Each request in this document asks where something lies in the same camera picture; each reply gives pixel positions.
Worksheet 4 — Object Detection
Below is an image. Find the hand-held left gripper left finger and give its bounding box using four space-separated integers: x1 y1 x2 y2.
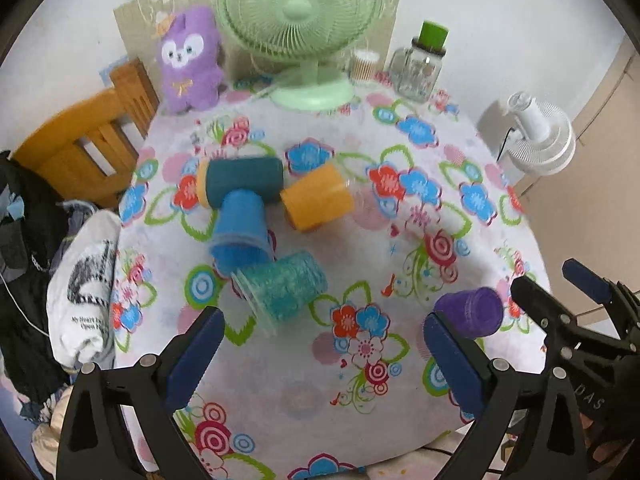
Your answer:
56 306 226 480

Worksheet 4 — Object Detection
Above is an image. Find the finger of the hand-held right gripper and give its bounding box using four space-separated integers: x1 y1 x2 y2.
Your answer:
510 275 601 356
561 258 640 322

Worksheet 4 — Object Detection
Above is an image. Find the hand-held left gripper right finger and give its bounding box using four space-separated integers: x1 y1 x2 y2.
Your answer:
422 310 588 480

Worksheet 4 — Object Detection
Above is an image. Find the purple cup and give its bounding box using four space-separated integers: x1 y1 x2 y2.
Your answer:
434 286 504 339

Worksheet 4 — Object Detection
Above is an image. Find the teal glitter cup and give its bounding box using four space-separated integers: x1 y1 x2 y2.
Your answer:
231 250 329 335

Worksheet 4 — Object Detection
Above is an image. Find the blue cup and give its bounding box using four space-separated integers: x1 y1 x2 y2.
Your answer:
208 189 277 278

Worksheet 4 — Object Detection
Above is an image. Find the dark teal cup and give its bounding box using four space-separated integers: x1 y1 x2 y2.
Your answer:
196 156 286 209

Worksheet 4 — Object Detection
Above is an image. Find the orange cup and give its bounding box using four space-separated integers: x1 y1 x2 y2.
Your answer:
279 162 356 232

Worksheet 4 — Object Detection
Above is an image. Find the clear plastic cup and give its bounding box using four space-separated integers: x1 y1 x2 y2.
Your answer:
334 152 377 221

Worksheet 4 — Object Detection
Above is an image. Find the floral tablecloth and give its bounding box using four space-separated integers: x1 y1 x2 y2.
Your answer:
107 77 551 480

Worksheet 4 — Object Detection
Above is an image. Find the white fan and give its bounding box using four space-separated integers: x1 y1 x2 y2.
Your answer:
476 91 577 177

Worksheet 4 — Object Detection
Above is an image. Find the white printed cloth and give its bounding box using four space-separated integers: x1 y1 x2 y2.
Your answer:
46 209 122 373

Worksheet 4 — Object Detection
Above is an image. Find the beige cloth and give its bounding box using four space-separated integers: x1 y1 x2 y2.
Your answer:
31 392 73 480

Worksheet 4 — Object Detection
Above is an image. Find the dark clothes pile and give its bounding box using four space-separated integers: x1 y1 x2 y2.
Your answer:
0 150 76 411

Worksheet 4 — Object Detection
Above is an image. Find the wooden chair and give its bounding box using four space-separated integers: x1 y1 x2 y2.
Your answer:
10 57 162 211

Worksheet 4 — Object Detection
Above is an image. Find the glass jar with green lid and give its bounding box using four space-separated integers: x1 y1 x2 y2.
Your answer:
387 20 449 103

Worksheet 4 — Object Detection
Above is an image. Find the cotton swab container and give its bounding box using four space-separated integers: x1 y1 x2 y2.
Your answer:
348 49 379 86

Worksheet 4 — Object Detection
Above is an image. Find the purple plush toy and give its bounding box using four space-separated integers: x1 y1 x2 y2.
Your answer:
156 6 226 115

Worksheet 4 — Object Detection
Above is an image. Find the cardboard sheet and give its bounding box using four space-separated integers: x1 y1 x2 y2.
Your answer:
112 0 407 87

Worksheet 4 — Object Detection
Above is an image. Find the green table fan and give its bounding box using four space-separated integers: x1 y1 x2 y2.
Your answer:
216 0 388 113

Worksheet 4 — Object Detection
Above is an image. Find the black fan cable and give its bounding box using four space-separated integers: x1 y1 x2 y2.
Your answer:
494 126 517 162

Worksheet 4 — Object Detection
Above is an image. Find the thin white cable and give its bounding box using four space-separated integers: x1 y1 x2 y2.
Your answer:
0 270 51 338

